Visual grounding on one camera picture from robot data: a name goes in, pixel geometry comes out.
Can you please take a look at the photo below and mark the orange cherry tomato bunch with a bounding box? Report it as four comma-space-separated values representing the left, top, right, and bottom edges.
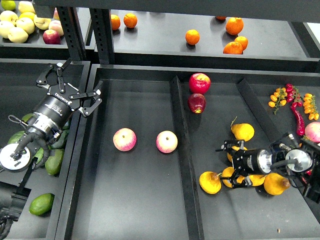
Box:
268, 87, 288, 115

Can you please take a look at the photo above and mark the black tray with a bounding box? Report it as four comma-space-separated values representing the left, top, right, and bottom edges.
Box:
0, 59, 81, 240
56, 64, 320, 240

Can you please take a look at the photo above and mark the black tray divider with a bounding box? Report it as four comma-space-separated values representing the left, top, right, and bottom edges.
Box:
169, 76, 205, 240

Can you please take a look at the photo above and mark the red apple on shelf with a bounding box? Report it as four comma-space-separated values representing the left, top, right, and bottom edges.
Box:
42, 29, 61, 45

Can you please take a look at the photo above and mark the orange on shelf left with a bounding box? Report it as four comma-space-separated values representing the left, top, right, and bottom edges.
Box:
123, 13, 138, 29

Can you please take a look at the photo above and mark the black left tray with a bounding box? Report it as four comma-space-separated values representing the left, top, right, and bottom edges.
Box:
0, 59, 81, 240

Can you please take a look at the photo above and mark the orange on shelf centre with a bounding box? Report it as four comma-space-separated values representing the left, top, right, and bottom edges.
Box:
185, 29, 200, 45

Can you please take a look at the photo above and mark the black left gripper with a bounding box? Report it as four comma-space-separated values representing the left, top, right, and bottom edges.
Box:
33, 58, 103, 128

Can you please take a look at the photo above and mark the pink apple left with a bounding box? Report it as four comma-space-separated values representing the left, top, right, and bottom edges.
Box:
112, 128, 137, 152

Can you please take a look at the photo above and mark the red cherry tomato bunch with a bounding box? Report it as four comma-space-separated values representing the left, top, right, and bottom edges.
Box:
285, 83, 303, 108

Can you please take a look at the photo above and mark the pink apple right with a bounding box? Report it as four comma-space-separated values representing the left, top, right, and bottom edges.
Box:
156, 130, 178, 154

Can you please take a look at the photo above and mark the yellow pear upper pile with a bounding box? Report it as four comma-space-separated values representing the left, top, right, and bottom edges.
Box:
226, 145, 240, 162

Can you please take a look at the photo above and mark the pink peach at right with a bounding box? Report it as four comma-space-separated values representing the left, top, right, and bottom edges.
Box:
305, 122, 320, 143

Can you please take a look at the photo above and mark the front orange on shelf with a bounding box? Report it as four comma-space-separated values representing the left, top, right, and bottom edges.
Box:
223, 41, 244, 55

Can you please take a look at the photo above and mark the black centre tray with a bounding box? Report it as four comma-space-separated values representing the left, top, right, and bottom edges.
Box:
56, 64, 320, 240

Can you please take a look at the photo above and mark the large orange on shelf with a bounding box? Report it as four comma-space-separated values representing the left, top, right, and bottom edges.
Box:
225, 17, 244, 36

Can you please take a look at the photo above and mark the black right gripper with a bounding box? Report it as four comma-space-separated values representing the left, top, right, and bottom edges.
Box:
215, 140, 260, 188

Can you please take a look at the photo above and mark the yellow pear with stem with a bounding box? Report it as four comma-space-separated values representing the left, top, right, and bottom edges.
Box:
199, 171, 222, 195

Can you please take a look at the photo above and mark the green avocado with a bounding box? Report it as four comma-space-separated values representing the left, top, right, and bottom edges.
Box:
29, 193, 55, 216

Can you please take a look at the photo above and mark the yellow cherry tomato bunch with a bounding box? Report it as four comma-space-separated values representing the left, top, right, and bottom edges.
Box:
303, 93, 320, 121

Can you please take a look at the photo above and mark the dark red apple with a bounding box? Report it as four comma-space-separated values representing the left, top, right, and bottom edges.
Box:
187, 93, 206, 114

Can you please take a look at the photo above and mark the black shelf post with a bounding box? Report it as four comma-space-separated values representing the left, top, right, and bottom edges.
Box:
89, 8, 115, 65

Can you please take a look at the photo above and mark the pink apple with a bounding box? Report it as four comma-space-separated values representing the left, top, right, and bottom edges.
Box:
112, 128, 137, 152
156, 130, 178, 154

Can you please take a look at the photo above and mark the bright red apple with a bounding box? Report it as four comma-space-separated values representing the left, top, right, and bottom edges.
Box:
189, 72, 211, 95

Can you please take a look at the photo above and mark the red chili pepper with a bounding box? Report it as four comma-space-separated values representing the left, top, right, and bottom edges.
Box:
290, 102, 305, 137

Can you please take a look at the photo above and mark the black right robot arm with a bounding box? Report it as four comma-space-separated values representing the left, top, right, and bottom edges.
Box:
217, 133, 320, 204

